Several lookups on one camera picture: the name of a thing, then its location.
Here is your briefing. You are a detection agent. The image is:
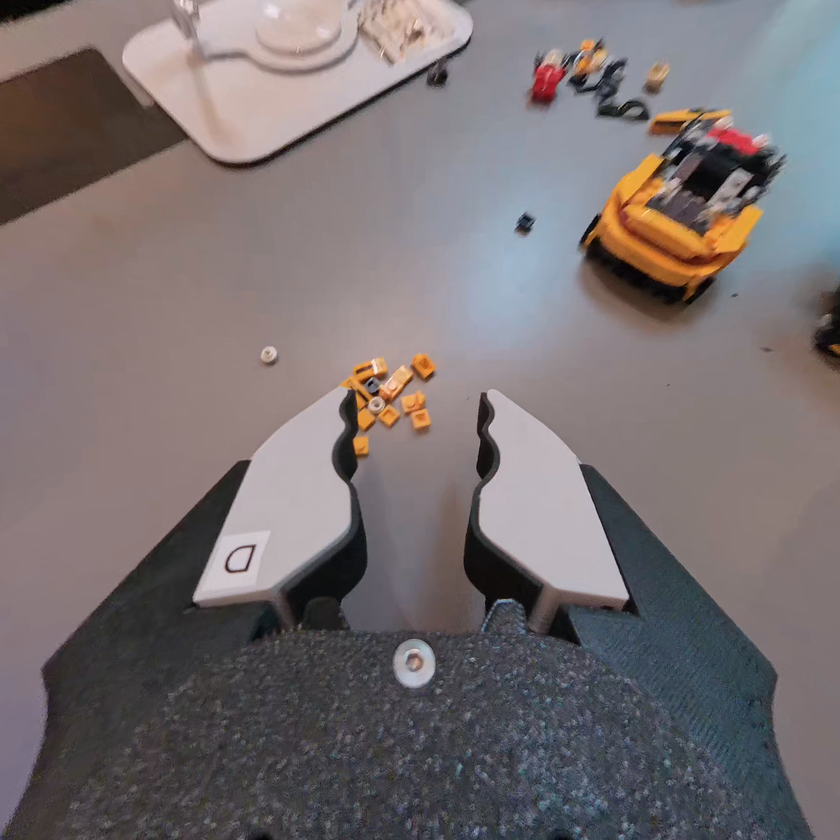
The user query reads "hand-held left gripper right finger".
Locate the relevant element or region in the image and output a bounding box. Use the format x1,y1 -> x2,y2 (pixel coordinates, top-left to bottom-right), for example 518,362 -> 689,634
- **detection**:
463,389 -> 632,634

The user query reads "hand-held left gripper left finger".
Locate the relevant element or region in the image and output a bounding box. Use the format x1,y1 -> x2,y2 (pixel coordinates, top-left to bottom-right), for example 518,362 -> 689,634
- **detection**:
192,387 -> 368,631

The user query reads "pile of yellow lego bricks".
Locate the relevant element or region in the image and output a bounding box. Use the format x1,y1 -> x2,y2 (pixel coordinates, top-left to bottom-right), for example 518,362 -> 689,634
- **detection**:
340,353 -> 437,457

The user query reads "yellow lego car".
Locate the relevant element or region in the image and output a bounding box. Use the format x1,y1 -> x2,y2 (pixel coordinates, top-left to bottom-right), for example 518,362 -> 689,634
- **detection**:
579,121 -> 787,305

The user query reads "yellow lego car roof section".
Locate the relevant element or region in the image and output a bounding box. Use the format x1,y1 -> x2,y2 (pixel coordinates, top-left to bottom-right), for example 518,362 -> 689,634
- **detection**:
812,285 -> 840,360

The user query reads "yellow lego side panel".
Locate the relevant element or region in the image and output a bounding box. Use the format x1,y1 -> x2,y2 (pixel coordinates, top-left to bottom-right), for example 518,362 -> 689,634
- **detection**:
648,107 -> 734,137

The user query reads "red lego minifigure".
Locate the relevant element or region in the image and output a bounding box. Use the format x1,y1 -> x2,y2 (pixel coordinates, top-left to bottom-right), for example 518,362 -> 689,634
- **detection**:
529,49 -> 568,104

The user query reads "pile of small lego pieces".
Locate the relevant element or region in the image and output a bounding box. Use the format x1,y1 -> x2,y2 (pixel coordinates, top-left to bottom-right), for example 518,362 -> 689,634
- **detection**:
567,38 -> 629,109

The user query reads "sticker sheet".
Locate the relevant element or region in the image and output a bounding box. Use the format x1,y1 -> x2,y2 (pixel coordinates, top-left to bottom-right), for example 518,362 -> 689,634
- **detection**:
357,0 -> 458,64

